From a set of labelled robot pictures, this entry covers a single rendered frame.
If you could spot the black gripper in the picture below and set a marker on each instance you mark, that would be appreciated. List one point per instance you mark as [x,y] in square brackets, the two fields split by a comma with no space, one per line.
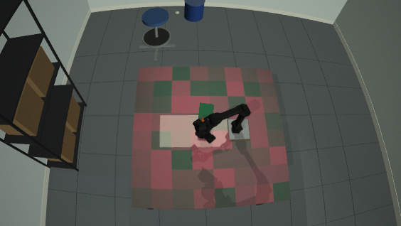
[208,136]

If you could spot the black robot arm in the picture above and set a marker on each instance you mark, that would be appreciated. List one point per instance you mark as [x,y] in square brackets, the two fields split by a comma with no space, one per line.
[216,118]

